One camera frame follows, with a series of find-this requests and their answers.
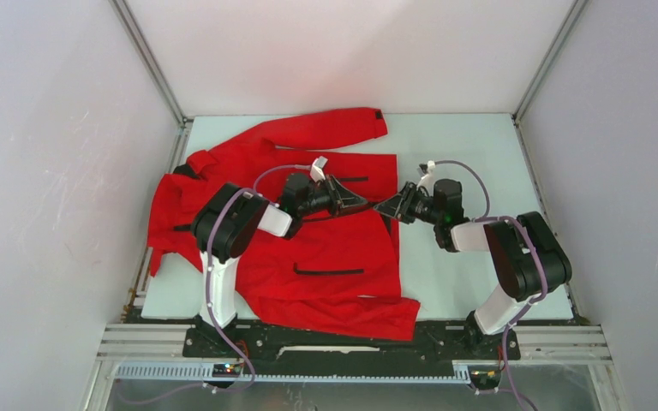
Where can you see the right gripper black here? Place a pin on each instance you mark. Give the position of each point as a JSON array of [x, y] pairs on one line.
[[399, 205]]

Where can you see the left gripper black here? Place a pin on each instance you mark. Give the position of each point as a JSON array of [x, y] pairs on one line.
[[347, 199]]

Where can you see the red zip jacket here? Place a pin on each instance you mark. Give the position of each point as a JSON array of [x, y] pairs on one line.
[[337, 274]]

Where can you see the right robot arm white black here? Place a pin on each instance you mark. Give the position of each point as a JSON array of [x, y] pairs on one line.
[[529, 263]]

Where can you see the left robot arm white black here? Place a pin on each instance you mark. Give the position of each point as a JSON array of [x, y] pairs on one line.
[[225, 226]]

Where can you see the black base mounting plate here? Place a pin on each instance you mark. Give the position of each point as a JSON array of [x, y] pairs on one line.
[[436, 347]]

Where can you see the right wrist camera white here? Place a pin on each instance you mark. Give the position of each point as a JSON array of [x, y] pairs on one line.
[[427, 174]]

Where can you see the grey cable duct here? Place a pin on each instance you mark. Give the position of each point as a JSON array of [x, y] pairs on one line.
[[217, 372]]

